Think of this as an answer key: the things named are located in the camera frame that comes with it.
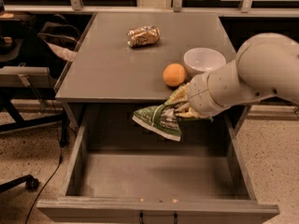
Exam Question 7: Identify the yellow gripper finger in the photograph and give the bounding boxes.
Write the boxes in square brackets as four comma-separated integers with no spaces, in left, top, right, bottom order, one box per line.
[175,107,202,119]
[173,83,189,104]

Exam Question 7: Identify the green jalapeno chip bag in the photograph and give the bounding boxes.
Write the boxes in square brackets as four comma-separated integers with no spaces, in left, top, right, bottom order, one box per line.
[133,92,212,141]

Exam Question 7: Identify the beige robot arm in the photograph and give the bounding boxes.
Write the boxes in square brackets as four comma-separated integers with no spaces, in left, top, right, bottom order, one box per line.
[175,33,299,119]

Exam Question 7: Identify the grey cabinet with top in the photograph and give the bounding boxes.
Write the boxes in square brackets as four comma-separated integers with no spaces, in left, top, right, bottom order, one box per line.
[53,10,262,135]

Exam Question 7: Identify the grey open top drawer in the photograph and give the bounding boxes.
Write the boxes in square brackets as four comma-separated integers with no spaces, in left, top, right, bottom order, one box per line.
[37,104,279,224]

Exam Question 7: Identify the dark bag with cloth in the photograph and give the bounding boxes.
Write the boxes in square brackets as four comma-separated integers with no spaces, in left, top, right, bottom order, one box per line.
[37,14,81,62]

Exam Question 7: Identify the orange fruit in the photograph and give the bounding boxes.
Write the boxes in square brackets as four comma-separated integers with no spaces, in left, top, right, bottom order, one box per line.
[163,63,186,87]

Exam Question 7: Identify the white bowl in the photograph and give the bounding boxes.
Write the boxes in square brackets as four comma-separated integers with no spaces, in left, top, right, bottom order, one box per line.
[183,48,226,77]

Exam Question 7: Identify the black office chair base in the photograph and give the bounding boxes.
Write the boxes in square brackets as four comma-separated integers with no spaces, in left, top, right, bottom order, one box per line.
[0,175,39,193]

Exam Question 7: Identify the black floor cable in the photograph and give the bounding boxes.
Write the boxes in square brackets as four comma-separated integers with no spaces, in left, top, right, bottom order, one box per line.
[23,121,64,224]

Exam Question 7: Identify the side desk with frame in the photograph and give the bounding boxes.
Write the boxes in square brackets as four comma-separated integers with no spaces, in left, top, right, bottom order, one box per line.
[0,12,67,133]

